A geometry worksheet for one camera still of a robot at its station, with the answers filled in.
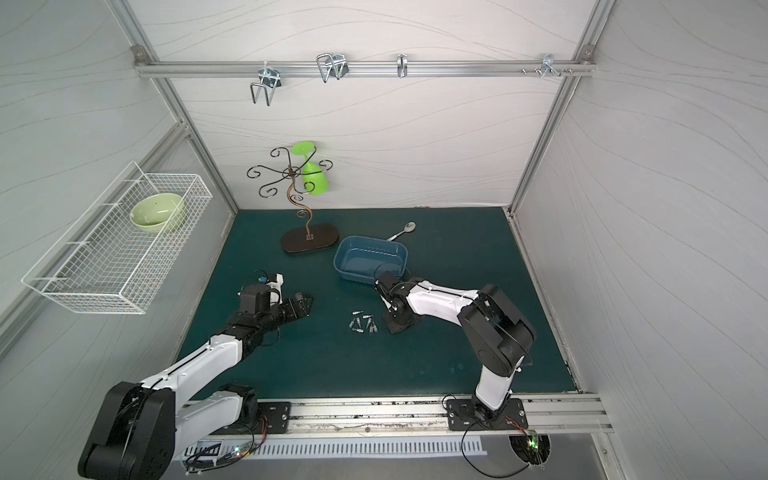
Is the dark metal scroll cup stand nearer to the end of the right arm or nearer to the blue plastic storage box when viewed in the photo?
the blue plastic storage box

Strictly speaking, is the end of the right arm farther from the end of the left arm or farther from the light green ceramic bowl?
the light green ceramic bowl

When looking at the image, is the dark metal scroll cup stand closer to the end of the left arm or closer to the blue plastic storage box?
the blue plastic storage box

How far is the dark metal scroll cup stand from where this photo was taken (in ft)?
2.77

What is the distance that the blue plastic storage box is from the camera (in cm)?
101

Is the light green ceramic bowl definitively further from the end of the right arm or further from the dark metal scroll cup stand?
the end of the right arm

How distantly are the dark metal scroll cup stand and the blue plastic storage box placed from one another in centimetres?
5

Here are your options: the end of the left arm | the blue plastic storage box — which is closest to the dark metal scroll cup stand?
the blue plastic storage box

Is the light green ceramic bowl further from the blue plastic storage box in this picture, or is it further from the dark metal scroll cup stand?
the blue plastic storage box

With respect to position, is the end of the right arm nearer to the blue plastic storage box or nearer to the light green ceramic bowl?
the blue plastic storage box

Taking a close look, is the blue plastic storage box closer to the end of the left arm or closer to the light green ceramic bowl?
the end of the left arm

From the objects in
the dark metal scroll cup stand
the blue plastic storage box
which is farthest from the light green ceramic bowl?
the blue plastic storage box

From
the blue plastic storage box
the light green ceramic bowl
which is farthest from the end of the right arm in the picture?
the light green ceramic bowl
